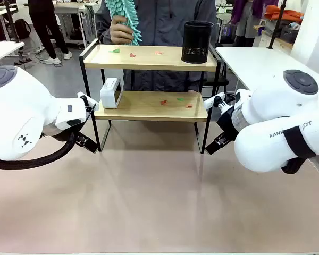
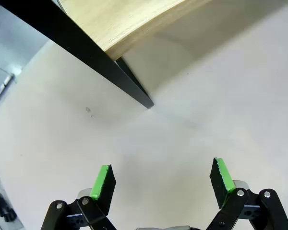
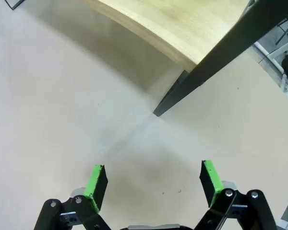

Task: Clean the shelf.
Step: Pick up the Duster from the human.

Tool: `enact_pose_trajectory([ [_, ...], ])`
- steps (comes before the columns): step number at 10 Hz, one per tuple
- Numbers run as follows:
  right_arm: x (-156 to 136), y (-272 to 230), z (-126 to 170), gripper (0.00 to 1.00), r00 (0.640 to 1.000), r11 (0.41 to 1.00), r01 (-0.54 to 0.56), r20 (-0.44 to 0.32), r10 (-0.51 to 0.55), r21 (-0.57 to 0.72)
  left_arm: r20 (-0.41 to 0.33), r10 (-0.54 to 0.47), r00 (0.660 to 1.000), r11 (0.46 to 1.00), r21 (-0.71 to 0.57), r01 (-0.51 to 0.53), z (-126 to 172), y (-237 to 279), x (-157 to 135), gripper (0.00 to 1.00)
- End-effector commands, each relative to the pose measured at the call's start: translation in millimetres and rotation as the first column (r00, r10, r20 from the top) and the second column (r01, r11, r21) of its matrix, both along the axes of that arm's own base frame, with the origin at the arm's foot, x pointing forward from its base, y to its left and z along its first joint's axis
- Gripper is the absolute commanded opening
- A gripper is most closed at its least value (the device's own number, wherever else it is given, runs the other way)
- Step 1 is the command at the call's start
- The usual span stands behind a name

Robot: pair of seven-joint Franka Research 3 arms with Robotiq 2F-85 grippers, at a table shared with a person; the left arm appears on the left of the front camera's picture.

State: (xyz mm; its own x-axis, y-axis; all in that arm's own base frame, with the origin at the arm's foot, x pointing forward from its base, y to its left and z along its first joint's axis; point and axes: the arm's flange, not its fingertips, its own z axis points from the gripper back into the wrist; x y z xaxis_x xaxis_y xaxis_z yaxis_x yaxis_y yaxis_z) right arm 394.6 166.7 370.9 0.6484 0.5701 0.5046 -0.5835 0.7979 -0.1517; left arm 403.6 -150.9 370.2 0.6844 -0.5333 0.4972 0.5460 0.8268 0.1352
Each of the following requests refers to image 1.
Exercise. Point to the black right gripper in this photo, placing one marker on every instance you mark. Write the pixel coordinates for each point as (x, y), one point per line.
(228, 122)

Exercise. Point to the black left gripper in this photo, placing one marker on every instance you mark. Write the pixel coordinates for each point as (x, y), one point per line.
(59, 134)

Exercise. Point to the white digital clock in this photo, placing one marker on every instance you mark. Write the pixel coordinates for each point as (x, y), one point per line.
(109, 94)

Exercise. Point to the large green paper scrap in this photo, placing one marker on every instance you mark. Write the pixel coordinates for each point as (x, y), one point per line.
(114, 50)

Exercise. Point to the black mesh pen holder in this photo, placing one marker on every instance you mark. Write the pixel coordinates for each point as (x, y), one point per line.
(196, 42)

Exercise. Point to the pink paper scrap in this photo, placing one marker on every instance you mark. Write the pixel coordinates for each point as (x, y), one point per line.
(158, 52)

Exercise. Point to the teal chenille duster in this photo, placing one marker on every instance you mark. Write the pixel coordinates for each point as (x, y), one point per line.
(127, 14)

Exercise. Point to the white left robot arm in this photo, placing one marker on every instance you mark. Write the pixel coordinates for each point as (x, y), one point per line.
(16, 111)

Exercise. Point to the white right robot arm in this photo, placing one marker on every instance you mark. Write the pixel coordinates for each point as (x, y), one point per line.
(276, 106)

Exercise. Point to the wooden two-tier metal shelf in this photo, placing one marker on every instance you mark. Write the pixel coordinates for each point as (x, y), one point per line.
(149, 106)

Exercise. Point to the person's right hand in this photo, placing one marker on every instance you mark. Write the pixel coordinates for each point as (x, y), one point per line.
(121, 33)

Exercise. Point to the black folding chair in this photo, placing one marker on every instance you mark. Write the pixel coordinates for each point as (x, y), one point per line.
(218, 79)

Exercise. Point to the bright red paper scrap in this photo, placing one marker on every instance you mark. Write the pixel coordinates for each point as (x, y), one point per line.
(163, 102)

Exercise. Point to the large white side table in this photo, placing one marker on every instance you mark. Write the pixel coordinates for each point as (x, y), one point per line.
(255, 61)

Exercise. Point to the small white side table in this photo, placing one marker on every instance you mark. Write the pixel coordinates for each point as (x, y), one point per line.
(2, 50)

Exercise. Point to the background person in black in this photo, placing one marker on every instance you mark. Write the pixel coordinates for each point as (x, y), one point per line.
(46, 24)

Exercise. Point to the background person purple jacket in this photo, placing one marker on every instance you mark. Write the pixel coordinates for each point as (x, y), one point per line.
(248, 18)

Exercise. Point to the black backpack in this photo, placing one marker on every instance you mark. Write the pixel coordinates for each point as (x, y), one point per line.
(22, 29)

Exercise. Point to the person's grey jacket torso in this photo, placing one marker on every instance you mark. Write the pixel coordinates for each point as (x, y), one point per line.
(162, 24)

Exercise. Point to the black storage crate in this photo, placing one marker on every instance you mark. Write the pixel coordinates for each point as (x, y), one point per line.
(288, 33)

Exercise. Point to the white background desk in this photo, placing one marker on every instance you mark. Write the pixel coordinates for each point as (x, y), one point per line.
(74, 8)

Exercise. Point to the orange cloth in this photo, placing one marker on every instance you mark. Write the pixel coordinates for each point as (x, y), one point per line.
(281, 14)

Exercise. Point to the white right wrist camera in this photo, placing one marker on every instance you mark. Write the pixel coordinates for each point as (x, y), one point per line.
(214, 100)

